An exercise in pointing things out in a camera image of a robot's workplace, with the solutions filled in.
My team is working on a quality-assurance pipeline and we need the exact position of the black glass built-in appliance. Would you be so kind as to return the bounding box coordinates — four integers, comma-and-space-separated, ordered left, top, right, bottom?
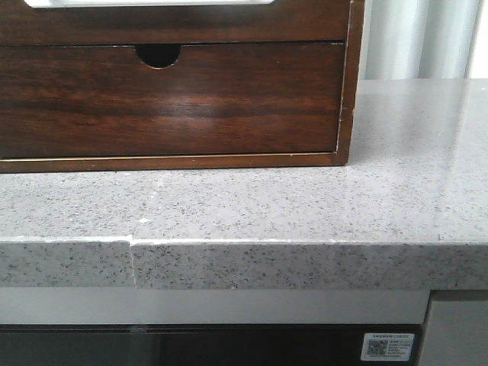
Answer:
1, 324, 423, 365

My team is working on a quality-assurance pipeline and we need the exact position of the grey curtain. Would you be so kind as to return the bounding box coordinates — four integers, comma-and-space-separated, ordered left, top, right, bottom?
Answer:
359, 0, 487, 80

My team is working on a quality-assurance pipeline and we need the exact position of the dark wooden drawer cabinet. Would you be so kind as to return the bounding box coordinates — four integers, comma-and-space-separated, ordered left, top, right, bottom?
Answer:
1, 1, 365, 173

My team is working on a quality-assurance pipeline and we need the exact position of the white QR code sticker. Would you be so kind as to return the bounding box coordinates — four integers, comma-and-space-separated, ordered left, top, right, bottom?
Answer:
360, 332, 416, 361

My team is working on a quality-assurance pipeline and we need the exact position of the grey cabinet door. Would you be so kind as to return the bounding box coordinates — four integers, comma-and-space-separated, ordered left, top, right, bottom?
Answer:
419, 291, 487, 365

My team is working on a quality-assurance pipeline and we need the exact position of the wooden drawer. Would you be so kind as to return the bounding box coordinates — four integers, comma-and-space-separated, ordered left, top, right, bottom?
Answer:
1, 43, 344, 158
1, 1, 350, 47

